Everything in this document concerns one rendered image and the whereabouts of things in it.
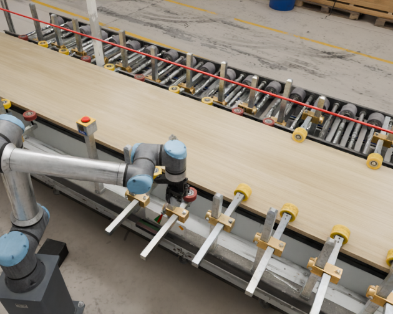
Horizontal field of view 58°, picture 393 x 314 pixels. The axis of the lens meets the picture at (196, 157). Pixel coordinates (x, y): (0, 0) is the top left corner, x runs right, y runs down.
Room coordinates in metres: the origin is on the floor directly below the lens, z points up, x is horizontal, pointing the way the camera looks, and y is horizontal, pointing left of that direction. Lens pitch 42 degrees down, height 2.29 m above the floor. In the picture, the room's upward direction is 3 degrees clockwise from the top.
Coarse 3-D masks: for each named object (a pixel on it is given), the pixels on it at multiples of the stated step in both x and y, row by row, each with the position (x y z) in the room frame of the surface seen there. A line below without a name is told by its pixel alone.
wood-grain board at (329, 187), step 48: (0, 48) 2.82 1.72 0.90; (0, 96) 2.09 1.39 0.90; (48, 96) 2.12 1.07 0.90; (96, 96) 2.15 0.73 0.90; (144, 96) 2.18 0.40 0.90; (192, 144) 1.67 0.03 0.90; (240, 144) 1.70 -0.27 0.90; (288, 144) 1.72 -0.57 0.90; (288, 192) 1.31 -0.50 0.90; (336, 192) 1.33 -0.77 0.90; (384, 192) 1.35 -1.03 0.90; (384, 240) 1.03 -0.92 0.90
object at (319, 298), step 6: (342, 240) 0.97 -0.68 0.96; (336, 246) 0.94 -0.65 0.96; (336, 252) 0.91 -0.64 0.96; (330, 258) 0.88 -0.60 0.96; (336, 258) 0.88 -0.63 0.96; (324, 276) 0.79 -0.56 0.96; (330, 276) 0.79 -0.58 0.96; (324, 282) 0.76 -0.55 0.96; (318, 288) 0.73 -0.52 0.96; (324, 288) 0.73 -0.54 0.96; (318, 294) 0.71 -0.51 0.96; (324, 294) 0.71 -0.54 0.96; (318, 300) 0.68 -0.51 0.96; (312, 306) 0.66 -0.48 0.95; (318, 306) 0.66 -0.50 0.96; (312, 312) 0.63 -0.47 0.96; (318, 312) 0.63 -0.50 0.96
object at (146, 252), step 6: (186, 204) 1.22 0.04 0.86; (174, 216) 1.14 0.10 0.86; (168, 222) 1.10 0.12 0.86; (174, 222) 1.11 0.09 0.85; (162, 228) 1.06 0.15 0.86; (168, 228) 1.07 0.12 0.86; (162, 234) 1.03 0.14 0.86; (156, 240) 0.99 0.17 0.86; (150, 246) 0.96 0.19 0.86; (156, 246) 0.97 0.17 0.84; (144, 252) 0.92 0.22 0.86; (150, 252) 0.93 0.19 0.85; (144, 258) 0.90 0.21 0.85
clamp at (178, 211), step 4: (164, 204) 1.21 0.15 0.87; (176, 208) 1.19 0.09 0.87; (180, 208) 1.19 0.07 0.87; (168, 212) 1.17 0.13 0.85; (172, 212) 1.16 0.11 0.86; (176, 212) 1.16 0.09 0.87; (180, 212) 1.16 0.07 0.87; (188, 212) 1.17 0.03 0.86; (180, 216) 1.14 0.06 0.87; (184, 216) 1.14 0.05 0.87; (188, 216) 1.17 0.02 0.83; (180, 220) 1.14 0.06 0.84; (184, 220) 1.13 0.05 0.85
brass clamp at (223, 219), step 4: (208, 212) 1.09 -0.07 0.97; (208, 216) 1.07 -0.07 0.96; (220, 216) 1.07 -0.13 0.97; (224, 216) 1.07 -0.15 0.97; (228, 216) 1.07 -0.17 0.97; (208, 220) 1.06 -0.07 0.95; (212, 220) 1.06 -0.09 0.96; (216, 220) 1.05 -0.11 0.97; (220, 220) 1.05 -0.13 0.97; (224, 220) 1.05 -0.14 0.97; (232, 220) 1.05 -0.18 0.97; (212, 224) 1.05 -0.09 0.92; (224, 224) 1.03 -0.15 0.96; (228, 224) 1.02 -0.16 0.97; (232, 224) 1.03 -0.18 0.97; (224, 228) 1.03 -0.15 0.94; (228, 228) 1.02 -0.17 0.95; (232, 228) 1.04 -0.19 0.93
